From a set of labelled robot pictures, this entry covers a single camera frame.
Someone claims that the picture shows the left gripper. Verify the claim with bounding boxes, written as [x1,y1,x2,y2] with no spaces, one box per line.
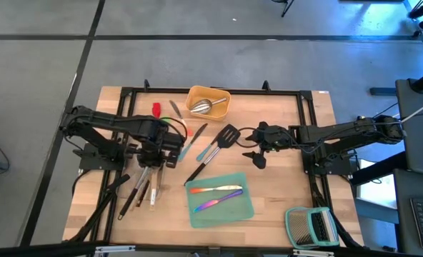
[124,119,185,170]

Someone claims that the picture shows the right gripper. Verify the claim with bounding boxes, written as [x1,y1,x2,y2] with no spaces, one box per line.
[242,121,296,171]

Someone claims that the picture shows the black slotted turner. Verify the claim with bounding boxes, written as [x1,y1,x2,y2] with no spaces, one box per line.
[183,123,242,187]

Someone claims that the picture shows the wooden spatula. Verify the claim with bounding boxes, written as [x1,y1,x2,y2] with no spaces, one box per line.
[149,170,160,212]

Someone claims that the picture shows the orange plastic bin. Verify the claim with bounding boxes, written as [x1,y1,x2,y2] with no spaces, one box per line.
[184,85,232,122]

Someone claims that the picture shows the orange handled steel knife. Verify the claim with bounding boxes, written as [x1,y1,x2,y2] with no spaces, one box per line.
[189,184,244,195]

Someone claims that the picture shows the silver metal scoop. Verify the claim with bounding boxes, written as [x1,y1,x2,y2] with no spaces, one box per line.
[189,96,229,116]

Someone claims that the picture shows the rainbow iridescent knife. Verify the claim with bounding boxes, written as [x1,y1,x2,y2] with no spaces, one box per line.
[192,188,245,214]

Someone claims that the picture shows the teal plastic tray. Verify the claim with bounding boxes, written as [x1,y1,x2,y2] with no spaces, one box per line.
[184,171,256,229]

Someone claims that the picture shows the teal framed grater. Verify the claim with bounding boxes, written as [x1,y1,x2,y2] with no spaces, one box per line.
[284,206,341,250]

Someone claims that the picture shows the black diagonal beam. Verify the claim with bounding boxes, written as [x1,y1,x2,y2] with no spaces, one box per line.
[349,151,412,187]

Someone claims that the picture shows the grey blue floor bar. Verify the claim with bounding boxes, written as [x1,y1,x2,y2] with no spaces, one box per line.
[369,86,398,97]

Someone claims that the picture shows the black stand legs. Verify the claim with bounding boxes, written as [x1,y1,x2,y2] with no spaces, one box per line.
[270,0,296,19]

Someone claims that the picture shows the dark desk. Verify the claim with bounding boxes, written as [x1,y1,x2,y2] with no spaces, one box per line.
[392,168,423,256]

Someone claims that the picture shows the dark grey side table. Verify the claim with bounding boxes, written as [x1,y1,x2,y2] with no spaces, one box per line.
[395,78,423,178]

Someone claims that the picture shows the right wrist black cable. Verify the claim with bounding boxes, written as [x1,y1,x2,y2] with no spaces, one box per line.
[234,126,261,149]

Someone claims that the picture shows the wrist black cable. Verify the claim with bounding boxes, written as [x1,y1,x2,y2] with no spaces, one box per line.
[234,126,261,149]
[160,116,189,144]

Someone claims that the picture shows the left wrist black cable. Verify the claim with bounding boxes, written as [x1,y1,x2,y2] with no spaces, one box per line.
[160,116,189,144]

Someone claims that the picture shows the black aluminium table frame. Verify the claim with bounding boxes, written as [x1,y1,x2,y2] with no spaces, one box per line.
[104,79,341,248]

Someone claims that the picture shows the black frame strut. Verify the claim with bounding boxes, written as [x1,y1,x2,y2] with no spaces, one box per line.
[309,174,364,250]
[67,178,114,244]

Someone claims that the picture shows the black front frame rail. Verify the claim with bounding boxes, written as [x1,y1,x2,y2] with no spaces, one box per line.
[0,239,423,257]

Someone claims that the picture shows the white cable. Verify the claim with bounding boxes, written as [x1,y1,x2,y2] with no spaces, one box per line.
[401,94,423,123]

